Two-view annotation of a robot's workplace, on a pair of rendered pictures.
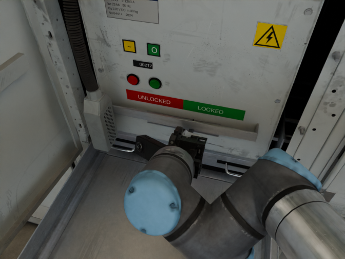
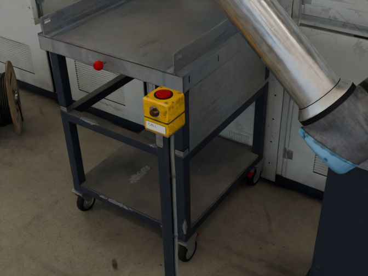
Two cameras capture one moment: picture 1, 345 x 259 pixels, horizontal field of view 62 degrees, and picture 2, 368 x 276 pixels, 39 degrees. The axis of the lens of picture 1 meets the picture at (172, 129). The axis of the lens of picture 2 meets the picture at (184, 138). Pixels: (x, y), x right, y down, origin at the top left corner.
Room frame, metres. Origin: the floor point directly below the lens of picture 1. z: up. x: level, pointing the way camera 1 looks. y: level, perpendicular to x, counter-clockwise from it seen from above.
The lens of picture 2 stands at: (-1.49, -0.58, 1.56)
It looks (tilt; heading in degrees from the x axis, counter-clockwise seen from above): 34 degrees down; 19
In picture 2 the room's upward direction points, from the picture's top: 1 degrees counter-clockwise
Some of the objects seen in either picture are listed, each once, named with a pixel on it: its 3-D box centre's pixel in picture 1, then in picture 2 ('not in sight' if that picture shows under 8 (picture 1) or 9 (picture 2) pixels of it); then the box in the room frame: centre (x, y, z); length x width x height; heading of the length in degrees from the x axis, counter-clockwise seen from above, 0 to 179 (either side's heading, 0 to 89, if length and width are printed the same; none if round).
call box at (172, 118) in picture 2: not in sight; (164, 110); (-0.41, -0.15, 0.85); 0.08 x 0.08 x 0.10; 74
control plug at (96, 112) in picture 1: (101, 119); not in sight; (0.56, 0.19, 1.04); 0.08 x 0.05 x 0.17; 164
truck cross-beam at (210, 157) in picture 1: (182, 147); not in sight; (0.59, -0.03, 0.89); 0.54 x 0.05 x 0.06; 74
